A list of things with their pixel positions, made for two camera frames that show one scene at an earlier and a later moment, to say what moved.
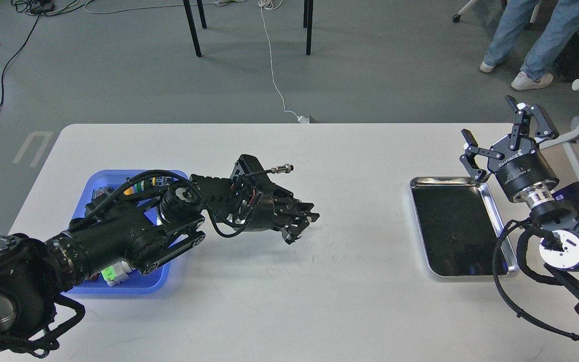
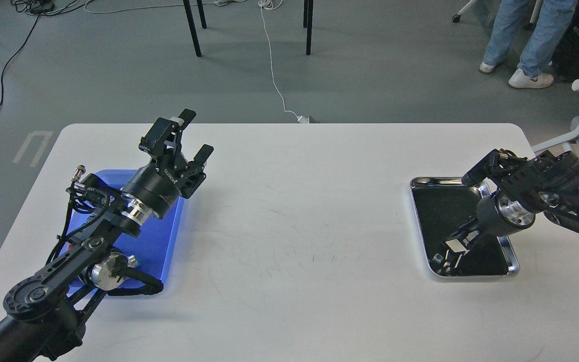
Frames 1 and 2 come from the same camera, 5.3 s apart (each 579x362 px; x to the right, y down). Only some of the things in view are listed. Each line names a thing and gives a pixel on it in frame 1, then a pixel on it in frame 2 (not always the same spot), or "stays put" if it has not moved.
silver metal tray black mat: x=459 y=223 stays put
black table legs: x=199 y=2 stays put
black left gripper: x=270 y=207 → x=159 y=186
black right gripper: x=520 y=167 → x=496 y=215
